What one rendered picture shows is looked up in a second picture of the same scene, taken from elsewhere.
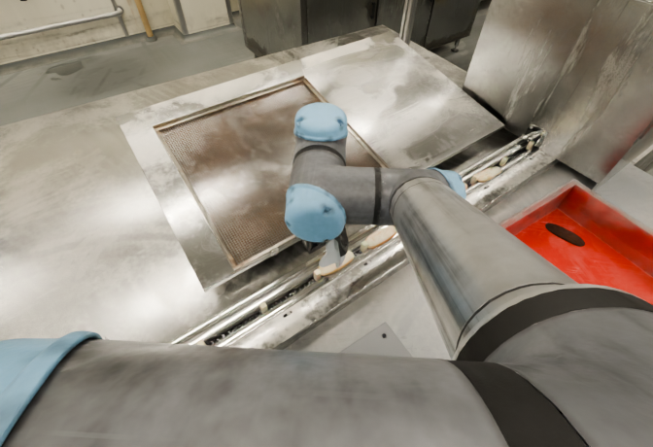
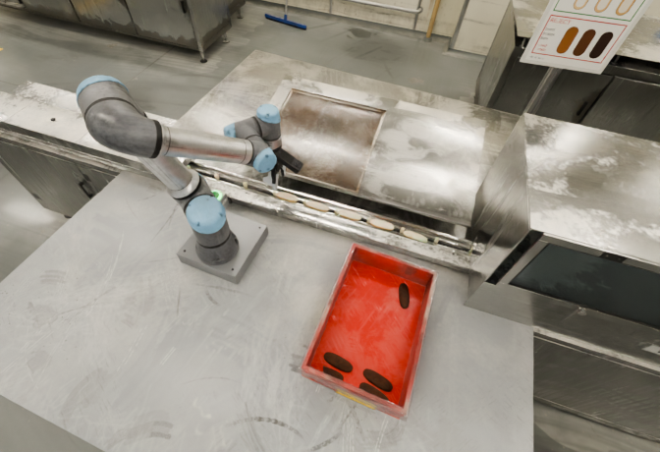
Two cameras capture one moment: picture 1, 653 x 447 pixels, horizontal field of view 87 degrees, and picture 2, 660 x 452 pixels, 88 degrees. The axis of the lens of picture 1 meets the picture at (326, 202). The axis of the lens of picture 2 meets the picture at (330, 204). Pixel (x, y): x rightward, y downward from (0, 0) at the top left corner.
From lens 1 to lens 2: 97 cm
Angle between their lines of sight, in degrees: 32
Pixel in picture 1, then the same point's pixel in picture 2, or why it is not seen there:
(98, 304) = not seen: hidden behind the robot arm
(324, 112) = (268, 109)
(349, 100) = (393, 140)
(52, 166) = (259, 82)
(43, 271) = (214, 117)
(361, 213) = not seen: hidden behind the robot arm
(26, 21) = not seen: outside the picture
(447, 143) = (413, 201)
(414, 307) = (291, 240)
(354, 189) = (241, 134)
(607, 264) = (398, 325)
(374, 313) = (275, 226)
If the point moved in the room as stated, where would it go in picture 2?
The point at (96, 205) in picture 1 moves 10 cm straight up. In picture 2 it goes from (252, 107) to (250, 91)
